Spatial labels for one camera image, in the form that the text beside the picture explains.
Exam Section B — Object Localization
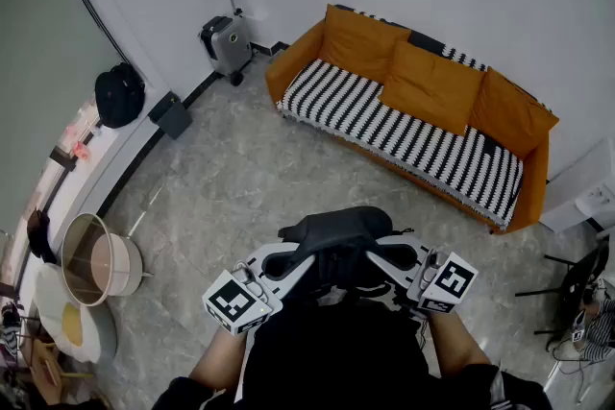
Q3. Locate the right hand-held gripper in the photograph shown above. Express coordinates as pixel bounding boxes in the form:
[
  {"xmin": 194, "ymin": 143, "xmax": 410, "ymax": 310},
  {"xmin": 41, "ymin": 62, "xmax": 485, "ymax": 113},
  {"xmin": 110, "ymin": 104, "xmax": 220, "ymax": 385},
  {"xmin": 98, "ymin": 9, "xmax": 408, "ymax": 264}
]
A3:
[{"xmin": 364, "ymin": 242, "xmax": 480, "ymax": 316}]

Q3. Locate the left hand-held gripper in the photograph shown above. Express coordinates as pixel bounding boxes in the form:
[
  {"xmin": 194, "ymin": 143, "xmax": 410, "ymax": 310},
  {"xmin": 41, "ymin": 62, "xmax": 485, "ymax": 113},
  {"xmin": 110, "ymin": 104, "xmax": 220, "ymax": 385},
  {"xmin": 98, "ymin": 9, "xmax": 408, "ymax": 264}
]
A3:
[{"xmin": 201, "ymin": 242, "xmax": 318, "ymax": 336}]

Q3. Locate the black garment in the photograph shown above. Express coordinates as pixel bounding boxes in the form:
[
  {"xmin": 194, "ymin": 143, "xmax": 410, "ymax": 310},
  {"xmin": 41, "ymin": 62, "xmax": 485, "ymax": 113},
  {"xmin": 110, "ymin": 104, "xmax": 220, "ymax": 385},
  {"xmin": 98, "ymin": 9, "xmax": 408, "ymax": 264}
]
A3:
[{"xmin": 277, "ymin": 205, "xmax": 415, "ymax": 303}]

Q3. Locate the orange sofa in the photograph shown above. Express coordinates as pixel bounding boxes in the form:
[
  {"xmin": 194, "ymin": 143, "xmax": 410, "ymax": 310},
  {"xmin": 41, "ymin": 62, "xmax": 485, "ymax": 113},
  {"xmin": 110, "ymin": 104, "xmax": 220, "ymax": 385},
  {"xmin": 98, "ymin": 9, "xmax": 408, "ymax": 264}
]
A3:
[{"xmin": 264, "ymin": 3, "xmax": 561, "ymax": 235}]

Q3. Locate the person's right forearm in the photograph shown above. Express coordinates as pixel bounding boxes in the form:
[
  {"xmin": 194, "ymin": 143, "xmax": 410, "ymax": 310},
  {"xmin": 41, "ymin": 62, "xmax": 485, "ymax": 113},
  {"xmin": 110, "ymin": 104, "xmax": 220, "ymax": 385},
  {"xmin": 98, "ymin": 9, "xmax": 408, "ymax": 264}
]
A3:
[{"xmin": 427, "ymin": 311, "xmax": 491, "ymax": 380}]

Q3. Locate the person's left forearm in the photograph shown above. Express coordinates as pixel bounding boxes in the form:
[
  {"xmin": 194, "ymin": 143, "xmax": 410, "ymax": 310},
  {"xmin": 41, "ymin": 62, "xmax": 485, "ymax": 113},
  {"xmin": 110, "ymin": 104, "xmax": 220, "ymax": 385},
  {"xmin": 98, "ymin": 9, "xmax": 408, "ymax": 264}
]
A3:
[{"xmin": 189, "ymin": 326, "xmax": 251, "ymax": 393}]

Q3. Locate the person's black clothing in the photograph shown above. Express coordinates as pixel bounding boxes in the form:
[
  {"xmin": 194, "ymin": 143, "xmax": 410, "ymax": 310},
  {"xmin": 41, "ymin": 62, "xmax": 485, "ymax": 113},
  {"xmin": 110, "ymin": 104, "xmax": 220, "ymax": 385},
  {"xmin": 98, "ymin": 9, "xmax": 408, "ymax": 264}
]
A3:
[{"xmin": 153, "ymin": 292, "xmax": 554, "ymax": 410}]

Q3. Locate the black chair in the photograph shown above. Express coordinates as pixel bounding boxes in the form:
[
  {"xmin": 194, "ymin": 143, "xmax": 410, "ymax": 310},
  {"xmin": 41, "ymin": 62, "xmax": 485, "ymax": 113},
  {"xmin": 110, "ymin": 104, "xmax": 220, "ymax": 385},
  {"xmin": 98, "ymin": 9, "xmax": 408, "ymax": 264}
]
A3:
[{"xmin": 514, "ymin": 239, "xmax": 611, "ymax": 350}]

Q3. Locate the white cabinet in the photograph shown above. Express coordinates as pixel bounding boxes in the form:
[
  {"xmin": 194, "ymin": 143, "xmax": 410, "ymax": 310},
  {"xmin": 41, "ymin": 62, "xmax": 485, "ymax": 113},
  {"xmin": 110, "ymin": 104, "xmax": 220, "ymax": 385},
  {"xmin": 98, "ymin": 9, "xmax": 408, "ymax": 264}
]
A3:
[{"xmin": 537, "ymin": 136, "xmax": 615, "ymax": 234}]

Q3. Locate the white yellow egg-shaped cushion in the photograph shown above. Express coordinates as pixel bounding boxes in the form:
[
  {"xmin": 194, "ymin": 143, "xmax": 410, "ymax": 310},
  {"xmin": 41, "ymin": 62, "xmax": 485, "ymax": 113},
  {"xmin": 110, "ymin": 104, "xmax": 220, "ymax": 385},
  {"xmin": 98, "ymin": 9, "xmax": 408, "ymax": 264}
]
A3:
[{"xmin": 32, "ymin": 262, "xmax": 119, "ymax": 364}]

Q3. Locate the black square bin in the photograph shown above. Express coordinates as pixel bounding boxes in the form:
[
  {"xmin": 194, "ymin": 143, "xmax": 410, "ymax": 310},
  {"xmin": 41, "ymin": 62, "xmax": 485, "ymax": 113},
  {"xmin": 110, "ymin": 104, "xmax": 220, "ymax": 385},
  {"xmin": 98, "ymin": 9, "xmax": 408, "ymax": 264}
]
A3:
[{"xmin": 147, "ymin": 90, "xmax": 194, "ymax": 140}]

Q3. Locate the small dark hanging bag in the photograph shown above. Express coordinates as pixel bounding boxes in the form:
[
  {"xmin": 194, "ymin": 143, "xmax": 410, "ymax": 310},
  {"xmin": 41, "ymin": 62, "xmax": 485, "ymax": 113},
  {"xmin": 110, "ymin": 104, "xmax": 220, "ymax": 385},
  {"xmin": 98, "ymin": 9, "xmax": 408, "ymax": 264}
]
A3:
[{"xmin": 26, "ymin": 208, "xmax": 58, "ymax": 265}]

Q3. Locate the round black bag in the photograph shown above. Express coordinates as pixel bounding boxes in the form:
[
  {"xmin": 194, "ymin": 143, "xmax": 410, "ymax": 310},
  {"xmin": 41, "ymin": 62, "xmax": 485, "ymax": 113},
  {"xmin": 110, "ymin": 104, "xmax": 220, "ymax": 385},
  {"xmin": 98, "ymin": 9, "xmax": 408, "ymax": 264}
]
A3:
[{"xmin": 94, "ymin": 61, "xmax": 146, "ymax": 130}]

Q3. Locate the silver scooter suitcase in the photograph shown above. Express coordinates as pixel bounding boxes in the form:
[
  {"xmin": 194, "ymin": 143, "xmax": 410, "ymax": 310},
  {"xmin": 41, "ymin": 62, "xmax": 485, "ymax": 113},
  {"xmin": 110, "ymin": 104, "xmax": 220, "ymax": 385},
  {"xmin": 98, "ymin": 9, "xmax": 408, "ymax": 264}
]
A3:
[{"xmin": 199, "ymin": 0, "xmax": 255, "ymax": 87}]

